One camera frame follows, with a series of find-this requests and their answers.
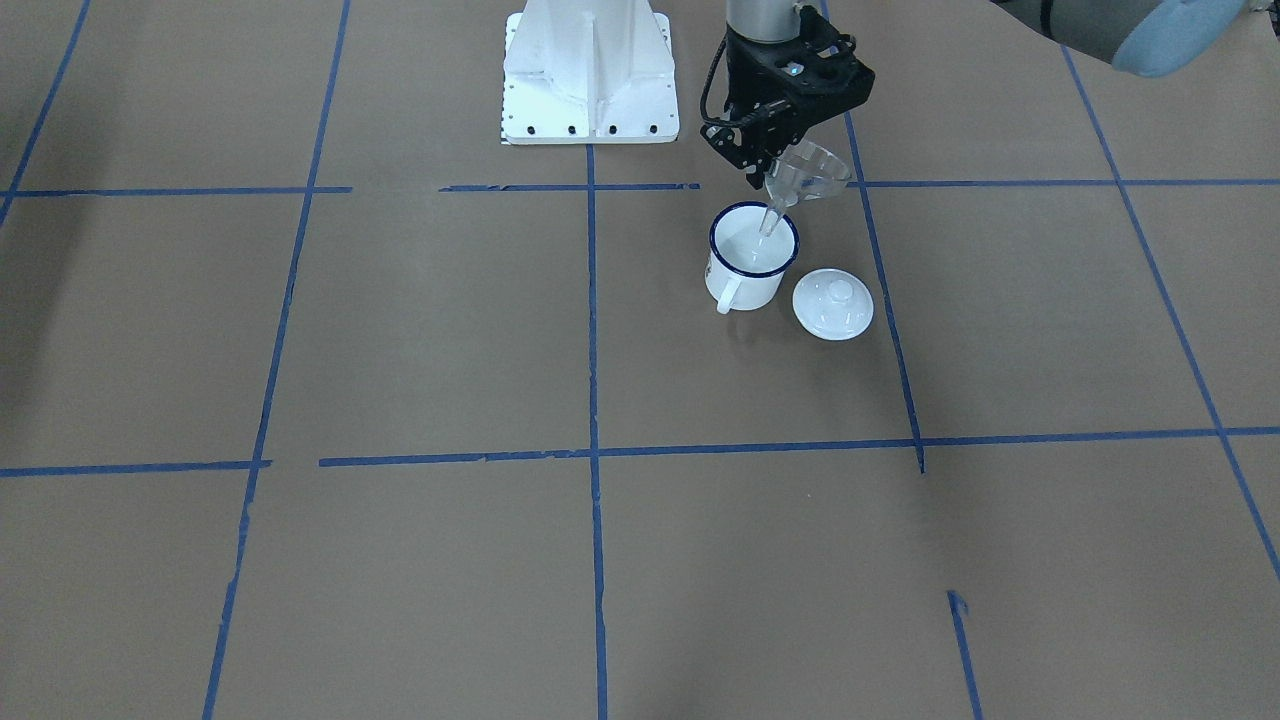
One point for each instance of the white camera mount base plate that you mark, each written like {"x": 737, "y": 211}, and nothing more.
{"x": 590, "y": 110}

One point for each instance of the white camera column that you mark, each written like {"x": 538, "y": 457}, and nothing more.
{"x": 590, "y": 60}

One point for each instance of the clear glass funnel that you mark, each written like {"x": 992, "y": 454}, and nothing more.
{"x": 804, "y": 172}

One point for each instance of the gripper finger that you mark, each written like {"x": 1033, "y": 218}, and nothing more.
{"x": 756, "y": 155}
{"x": 780, "y": 135}

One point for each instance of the white enamel mug lid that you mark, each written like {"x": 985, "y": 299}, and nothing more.
{"x": 833, "y": 305}

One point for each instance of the brown paper table cover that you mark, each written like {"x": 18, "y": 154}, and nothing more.
{"x": 319, "y": 402}

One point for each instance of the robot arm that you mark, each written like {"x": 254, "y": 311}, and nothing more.
{"x": 1147, "y": 39}

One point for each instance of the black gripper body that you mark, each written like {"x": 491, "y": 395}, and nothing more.
{"x": 746, "y": 88}

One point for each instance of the white enamel mug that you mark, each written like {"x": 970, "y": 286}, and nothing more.
{"x": 751, "y": 247}

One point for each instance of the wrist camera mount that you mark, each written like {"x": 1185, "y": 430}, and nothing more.
{"x": 820, "y": 84}

